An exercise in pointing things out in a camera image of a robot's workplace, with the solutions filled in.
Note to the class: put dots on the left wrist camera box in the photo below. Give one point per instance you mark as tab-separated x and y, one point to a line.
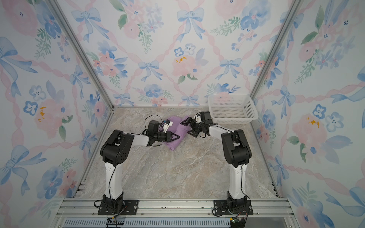
155	126

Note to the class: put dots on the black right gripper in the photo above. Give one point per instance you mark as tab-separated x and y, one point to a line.
190	120

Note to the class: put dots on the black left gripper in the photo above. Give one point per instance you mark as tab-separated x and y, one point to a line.
169	137

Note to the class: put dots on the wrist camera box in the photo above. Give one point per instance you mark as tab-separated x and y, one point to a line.
203	117
155	126

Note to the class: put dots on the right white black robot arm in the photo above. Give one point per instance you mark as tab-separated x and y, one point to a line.
237	154

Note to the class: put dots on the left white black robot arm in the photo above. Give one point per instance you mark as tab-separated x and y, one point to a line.
115	152

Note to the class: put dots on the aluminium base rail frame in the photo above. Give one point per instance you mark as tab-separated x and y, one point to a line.
175	213

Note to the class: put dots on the right aluminium corner post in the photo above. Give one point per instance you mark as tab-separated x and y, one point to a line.
288	22

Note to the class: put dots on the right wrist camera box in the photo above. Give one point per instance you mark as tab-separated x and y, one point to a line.
203	117

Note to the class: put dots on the purple long pants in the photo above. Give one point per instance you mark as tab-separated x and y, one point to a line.
178	129

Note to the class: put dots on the left aluminium corner post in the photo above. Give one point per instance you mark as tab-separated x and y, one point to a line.
65	25

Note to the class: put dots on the aluminium corner post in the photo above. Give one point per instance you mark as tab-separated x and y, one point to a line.
288	22
65	25

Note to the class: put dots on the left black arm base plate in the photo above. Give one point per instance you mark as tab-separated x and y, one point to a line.
121	207

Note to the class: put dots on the white plastic perforated basket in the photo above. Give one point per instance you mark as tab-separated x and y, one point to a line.
232	109

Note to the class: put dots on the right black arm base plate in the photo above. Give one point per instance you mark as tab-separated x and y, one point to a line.
225	207

